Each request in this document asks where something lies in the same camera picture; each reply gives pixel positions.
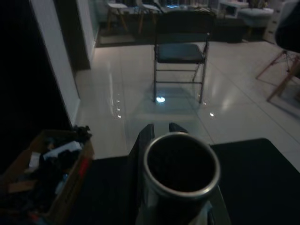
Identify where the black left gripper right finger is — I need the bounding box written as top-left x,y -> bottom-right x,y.
168,122 -> 188,136

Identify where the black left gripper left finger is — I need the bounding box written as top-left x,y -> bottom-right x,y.
127,123 -> 156,169

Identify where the white broom with metal handle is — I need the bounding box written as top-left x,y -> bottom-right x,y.
142,131 -> 222,225

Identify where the black floor mat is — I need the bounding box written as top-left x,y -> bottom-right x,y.
67,137 -> 300,225

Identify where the brown cardboard box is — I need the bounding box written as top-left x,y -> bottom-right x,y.
0,128 -> 96,225

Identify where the black folding chair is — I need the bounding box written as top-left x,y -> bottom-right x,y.
153,9 -> 216,104

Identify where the white paper sheet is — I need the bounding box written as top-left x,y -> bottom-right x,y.
43,140 -> 83,160

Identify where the black tangled clutter pile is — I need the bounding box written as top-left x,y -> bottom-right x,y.
0,125 -> 92,216

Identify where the white chair with wooden legs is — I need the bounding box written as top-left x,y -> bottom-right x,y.
106,2 -> 129,33
138,3 -> 157,33

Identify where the black door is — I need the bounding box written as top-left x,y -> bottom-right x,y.
0,0 -> 74,175

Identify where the white round ottoman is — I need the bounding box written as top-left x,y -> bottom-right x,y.
239,8 -> 274,27

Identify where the dark chair with wooden legs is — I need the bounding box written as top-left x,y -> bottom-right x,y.
255,0 -> 300,103

